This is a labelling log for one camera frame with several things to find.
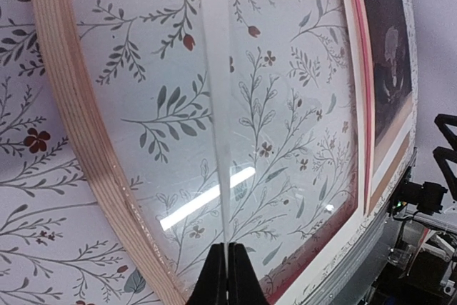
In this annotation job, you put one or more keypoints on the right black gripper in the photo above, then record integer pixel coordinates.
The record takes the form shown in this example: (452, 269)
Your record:
(444, 155)

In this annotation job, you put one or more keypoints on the floral table mat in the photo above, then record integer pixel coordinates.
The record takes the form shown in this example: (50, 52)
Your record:
(56, 246)

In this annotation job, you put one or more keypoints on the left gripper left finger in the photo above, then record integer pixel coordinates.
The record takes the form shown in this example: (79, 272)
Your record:
(210, 288)

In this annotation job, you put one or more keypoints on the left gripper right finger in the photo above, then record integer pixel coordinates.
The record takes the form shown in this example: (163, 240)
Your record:
(243, 285)

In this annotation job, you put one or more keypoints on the front aluminium rail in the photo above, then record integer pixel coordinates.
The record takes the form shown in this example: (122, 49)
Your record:
(349, 280)

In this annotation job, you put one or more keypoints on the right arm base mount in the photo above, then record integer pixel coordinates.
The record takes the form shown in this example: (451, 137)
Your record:
(426, 197)

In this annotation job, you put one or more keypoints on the dark photo print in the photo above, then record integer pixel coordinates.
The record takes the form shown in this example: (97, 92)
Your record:
(392, 82)

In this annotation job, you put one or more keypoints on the pink wooden picture frame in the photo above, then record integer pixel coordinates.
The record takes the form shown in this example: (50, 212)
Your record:
(71, 85)

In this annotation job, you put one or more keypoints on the clear acrylic sheet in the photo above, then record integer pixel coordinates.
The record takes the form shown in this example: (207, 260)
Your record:
(237, 118)

